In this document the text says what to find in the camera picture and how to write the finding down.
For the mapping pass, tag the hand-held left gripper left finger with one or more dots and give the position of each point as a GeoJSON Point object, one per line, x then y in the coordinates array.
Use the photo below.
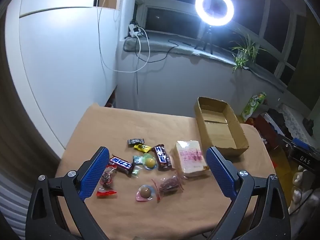
{"type": "Point", "coordinates": [93, 172]}

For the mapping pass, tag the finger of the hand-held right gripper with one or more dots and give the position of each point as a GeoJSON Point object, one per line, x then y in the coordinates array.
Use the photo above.
{"type": "Point", "coordinates": [303, 144]}

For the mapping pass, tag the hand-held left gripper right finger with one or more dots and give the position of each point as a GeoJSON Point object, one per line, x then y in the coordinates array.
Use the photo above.
{"type": "Point", "coordinates": [221, 173]}

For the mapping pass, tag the brown blue-lettered chocolate bar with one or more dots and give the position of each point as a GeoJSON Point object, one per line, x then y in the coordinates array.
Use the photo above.
{"type": "Point", "coordinates": [162, 156]}
{"type": "Point", "coordinates": [121, 164]}

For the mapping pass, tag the cardboard box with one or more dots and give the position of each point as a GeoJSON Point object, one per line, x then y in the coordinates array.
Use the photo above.
{"type": "Point", "coordinates": [222, 132]}

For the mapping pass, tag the person's right hand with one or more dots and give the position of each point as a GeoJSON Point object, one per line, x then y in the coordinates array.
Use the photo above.
{"type": "Point", "coordinates": [298, 187]}

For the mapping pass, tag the clear wrapped dark candy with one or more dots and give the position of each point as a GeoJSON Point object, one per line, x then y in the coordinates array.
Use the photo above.
{"type": "Point", "coordinates": [106, 178]}

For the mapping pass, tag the red wrapped candy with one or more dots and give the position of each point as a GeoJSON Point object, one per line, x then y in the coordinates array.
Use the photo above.
{"type": "Point", "coordinates": [106, 193]}

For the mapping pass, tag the white patterned lace cloth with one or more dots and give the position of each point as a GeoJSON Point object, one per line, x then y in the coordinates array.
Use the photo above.
{"type": "Point", "coordinates": [292, 120]}

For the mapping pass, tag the sliced bread packet pink print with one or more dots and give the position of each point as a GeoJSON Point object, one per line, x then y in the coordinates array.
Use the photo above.
{"type": "Point", "coordinates": [191, 158]}

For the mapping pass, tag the small green snack packet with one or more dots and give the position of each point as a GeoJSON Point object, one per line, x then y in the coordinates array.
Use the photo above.
{"type": "Point", "coordinates": [137, 158]}

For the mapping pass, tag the black patterned candy packet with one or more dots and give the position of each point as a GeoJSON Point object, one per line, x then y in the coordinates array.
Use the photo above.
{"type": "Point", "coordinates": [136, 141]}

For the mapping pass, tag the clear packet of dried fruit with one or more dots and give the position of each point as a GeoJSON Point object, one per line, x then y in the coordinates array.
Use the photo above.
{"type": "Point", "coordinates": [168, 185]}

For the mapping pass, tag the yellow candy packet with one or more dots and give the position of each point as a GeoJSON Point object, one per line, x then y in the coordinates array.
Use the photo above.
{"type": "Point", "coordinates": [142, 148]}

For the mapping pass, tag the pink jelly cup brown ball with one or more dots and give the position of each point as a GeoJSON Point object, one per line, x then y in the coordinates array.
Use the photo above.
{"type": "Point", "coordinates": [145, 192]}

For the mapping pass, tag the green jelly cup yellow ball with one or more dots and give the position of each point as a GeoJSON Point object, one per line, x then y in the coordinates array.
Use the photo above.
{"type": "Point", "coordinates": [150, 162]}

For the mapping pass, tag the green snack bag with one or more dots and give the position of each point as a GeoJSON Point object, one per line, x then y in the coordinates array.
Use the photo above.
{"type": "Point", "coordinates": [252, 105]}

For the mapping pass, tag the tan fleece table cloth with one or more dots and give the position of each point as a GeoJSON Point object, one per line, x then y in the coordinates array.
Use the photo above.
{"type": "Point", "coordinates": [150, 123]}

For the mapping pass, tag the grey ribbed radiator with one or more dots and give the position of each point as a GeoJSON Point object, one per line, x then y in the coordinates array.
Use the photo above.
{"type": "Point", "coordinates": [12, 200]}

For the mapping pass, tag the potted spider plant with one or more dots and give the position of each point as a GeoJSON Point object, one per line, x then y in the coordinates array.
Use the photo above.
{"type": "Point", "coordinates": [243, 52]}

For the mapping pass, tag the white cabinet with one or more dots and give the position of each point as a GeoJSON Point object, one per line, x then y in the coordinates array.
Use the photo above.
{"type": "Point", "coordinates": [62, 55]}

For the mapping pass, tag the black tripod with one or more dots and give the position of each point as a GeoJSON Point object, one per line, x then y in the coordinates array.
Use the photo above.
{"type": "Point", "coordinates": [206, 37]}

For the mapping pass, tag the grey stone windowsill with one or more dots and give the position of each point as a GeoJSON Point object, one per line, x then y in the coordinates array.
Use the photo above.
{"type": "Point", "coordinates": [155, 45]}

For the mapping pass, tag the white power strip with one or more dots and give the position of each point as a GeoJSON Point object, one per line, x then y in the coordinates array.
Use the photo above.
{"type": "Point", "coordinates": [133, 30]}

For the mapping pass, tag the window with grey frame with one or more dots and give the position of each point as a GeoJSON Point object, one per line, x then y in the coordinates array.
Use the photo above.
{"type": "Point", "coordinates": [250, 17]}

